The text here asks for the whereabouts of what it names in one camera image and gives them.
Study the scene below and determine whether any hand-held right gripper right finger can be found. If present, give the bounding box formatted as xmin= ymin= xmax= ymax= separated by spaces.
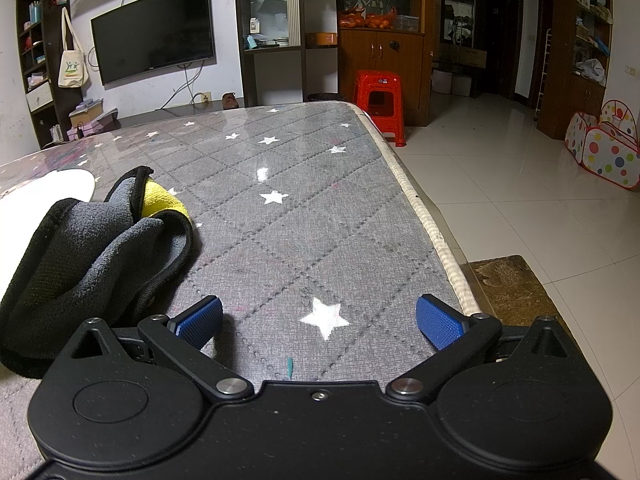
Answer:
xmin=385 ymin=294 xmax=576 ymax=406

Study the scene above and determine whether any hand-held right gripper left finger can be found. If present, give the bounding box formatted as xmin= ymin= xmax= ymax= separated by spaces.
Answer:
xmin=70 ymin=295 xmax=253 ymax=404

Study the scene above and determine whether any grey and yellow cloth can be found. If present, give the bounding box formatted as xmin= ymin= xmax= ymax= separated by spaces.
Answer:
xmin=0 ymin=166 xmax=201 ymax=380

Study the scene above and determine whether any white bowl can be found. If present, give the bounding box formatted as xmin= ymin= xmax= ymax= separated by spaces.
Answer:
xmin=0 ymin=170 xmax=97 ymax=303

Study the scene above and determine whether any worn wooden bench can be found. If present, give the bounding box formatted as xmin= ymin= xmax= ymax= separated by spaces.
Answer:
xmin=462 ymin=255 xmax=576 ymax=342

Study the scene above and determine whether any grey star-printed table cover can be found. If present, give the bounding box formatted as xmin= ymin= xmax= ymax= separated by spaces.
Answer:
xmin=0 ymin=101 xmax=483 ymax=480

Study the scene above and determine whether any dark television stand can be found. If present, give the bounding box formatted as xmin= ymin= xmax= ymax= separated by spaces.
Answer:
xmin=115 ymin=97 xmax=246 ymax=132

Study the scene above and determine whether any pink box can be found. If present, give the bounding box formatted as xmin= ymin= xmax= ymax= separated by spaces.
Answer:
xmin=66 ymin=110 xmax=121 ymax=140

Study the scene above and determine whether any red plastic stool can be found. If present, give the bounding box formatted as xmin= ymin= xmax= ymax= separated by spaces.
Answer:
xmin=351 ymin=70 xmax=408 ymax=148

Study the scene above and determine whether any polka dot play tent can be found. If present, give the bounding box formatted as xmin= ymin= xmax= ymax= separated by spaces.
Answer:
xmin=565 ymin=100 xmax=640 ymax=192

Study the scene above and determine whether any tall wooden shelf cabinet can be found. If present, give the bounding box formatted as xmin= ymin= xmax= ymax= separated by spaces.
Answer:
xmin=537 ymin=0 xmax=615 ymax=141

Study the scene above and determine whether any white metal rack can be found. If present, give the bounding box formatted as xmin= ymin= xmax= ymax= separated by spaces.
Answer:
xmin=534 ymin=27 xmax=554 ymax=122

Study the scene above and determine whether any brown wooden cabinet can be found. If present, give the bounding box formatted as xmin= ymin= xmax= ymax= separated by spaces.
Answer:
xmin=332 ymin=0 xmax=436 ymax=128

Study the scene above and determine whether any cream tote bag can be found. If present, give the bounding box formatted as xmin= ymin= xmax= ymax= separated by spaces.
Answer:
xmin=56 ymin=6 xmax=90 ymax=89

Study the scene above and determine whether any black flat television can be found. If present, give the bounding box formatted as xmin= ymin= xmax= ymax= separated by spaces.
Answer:
xmin=90 ymin=0 xmax=217 ymax=87

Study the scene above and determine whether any white plastic bag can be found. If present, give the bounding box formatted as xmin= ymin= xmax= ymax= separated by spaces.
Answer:
xmin=575 ymin=58 xmax=607 ymax=84

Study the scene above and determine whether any dark open bookshelf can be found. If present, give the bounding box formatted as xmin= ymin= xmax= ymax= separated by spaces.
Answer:
xmin=15 ymin=0 xmax=71 ymax=150

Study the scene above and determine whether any orange plastic bag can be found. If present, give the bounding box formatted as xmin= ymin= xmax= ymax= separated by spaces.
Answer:
xmin=367 ymin=7 xmax=399 ymax=30
xmin=339 ymin=6 xmax=369 ymax=29

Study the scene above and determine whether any glass display cabinet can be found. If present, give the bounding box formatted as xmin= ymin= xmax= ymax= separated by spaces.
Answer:
xmin=234 ymin=0 xmax=341 ymax=108

